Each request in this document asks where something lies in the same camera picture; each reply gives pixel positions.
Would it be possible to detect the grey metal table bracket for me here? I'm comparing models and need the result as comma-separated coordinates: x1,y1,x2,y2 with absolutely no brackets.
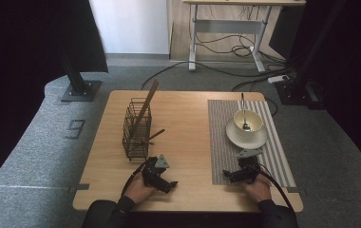
286,186,307,195
68,182,90,194

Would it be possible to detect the brown wooden spatula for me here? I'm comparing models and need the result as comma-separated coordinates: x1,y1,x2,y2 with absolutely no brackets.
130,79,161,141

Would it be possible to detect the metal spoon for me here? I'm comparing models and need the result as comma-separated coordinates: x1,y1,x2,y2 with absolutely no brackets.
239,92,252,133

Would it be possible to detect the black stand base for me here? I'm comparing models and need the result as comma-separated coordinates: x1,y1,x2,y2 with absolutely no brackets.
59,51,103,103

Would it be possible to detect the looped black floor cable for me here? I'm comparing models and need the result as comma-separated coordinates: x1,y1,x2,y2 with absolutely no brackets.
231,80,279,117

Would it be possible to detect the right hand-held gripper black cable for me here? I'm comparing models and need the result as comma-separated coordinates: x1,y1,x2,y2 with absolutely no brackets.
257,162,295,213

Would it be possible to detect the white desk with grey legs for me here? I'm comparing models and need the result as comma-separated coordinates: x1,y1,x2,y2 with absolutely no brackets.
181,0,306,74

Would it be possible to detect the black metal stand with base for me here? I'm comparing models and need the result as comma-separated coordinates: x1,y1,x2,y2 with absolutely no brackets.
275,0,349,110

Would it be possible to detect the person's left hand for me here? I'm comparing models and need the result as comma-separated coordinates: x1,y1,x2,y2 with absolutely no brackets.
124,175,156,204

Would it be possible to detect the cream ceramic plate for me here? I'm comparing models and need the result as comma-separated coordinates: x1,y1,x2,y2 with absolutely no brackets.
225,117,269,150

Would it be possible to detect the grey striped woven placemat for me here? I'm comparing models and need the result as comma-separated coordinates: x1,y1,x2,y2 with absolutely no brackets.
207,99,297,188

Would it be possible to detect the person's dark clothed knee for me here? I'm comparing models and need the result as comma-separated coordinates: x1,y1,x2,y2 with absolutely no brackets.
82,199,120,228

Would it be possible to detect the left hand-held gripper black cable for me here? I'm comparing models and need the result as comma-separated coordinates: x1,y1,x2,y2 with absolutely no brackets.
121,160,149,197

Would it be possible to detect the person's right hand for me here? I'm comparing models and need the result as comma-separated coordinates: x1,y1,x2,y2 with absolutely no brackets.
244,175,273,204

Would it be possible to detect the black curtain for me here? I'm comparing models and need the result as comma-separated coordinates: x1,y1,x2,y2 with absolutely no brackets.
268,0,361,181
0,0,109,198

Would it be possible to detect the bundle of black cables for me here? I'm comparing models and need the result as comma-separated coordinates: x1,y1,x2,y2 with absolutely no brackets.
196,32,286,65

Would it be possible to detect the dark wire cutlery basket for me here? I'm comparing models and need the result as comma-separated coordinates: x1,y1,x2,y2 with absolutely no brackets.
122,97,153,162

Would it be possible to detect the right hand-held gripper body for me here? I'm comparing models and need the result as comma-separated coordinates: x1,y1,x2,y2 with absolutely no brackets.
235,147,263,184

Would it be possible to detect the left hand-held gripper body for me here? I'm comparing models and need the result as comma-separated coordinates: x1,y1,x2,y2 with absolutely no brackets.
142,154,171,188

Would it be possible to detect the hand-held gripper black cable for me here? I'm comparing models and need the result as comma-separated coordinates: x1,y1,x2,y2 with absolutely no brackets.
121,160,149,197
257,162,295,213

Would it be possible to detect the white power strip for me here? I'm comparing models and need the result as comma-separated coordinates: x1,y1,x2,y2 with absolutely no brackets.
267,74,291,85

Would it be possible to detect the long black floor cable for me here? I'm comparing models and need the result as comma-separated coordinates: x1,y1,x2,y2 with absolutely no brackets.
141,61,294,91

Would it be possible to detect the cream ceramic bowl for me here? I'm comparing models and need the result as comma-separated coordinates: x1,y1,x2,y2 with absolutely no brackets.
233,108,264,138

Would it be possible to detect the grey floor socket plate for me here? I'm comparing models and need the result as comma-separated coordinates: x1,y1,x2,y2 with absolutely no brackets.
64,119,86,141

